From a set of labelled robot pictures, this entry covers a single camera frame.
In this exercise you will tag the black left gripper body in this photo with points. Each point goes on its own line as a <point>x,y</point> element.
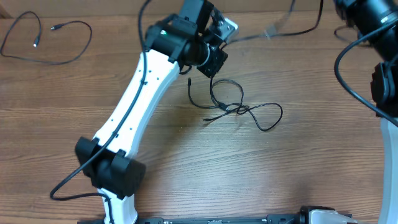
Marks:
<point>213,61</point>

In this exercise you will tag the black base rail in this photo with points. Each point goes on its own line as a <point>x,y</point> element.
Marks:
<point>306,215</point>

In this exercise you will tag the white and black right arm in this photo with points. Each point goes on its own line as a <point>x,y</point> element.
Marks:
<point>376,22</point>

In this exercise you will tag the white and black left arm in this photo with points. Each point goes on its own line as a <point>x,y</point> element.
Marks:
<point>192,37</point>

